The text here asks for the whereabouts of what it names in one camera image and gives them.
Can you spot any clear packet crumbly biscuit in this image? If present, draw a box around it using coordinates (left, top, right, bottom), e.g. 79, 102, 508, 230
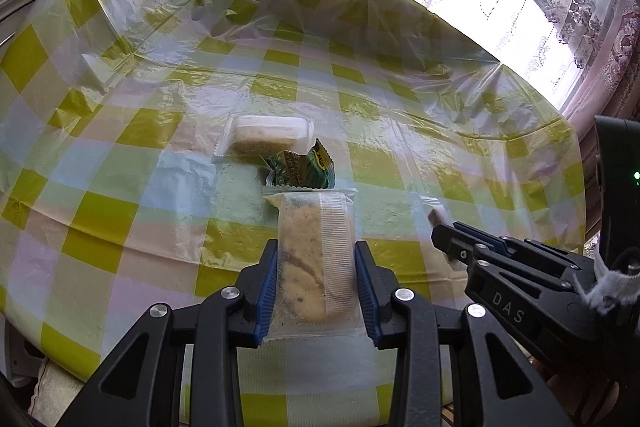
264, 187, 364, 340

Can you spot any small green pea packet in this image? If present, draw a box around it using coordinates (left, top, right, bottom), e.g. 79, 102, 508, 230
264, 140, 335, 190

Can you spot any small grey bar packet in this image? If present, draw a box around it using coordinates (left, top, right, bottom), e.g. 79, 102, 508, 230
420, 196, 452, 228

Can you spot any striped beige cushion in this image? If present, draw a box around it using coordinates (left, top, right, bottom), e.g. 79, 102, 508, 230
27, 358, 84, 426

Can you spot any clear packet rectangular cake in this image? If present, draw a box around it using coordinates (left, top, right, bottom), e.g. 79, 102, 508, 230
214, 115, 314, 157

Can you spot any green checkered plastic tablecloth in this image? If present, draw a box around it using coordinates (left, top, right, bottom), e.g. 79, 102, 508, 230
0, 0, 586, 427

